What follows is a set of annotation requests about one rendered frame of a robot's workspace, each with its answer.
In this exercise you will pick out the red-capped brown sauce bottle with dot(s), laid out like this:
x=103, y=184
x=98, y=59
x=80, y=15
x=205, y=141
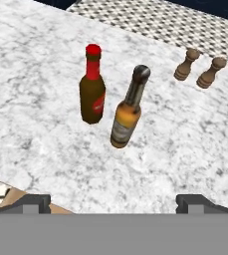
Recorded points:
x=92, y=91

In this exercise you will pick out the amber glass bottle dark neck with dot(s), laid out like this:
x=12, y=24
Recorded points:
x=127, y=116

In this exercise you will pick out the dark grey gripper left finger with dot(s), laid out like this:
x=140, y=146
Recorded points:
x=36, y=202

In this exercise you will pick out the brown wooden pepper mill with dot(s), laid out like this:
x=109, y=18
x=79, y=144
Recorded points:
x=185, y=65
x=210, y=73

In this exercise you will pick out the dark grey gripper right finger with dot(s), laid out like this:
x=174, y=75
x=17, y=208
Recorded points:
x=190, y=202

